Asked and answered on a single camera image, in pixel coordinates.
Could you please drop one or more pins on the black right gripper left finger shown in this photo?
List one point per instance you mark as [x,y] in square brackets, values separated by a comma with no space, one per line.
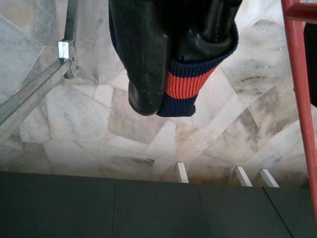
[146,74]

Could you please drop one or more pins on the black low tv console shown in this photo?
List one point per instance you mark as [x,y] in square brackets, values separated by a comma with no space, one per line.
[148,210]

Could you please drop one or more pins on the silver metal clothes rack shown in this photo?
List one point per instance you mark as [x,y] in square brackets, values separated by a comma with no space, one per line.
[32,91]

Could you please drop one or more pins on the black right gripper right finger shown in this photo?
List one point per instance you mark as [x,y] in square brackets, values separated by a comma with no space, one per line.
[205,24]

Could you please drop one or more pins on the red plastic hanger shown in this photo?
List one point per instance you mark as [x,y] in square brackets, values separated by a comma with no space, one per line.
[299,74]

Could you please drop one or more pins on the navy shirt orange trim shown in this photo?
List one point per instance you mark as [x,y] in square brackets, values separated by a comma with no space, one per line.
[180,104]

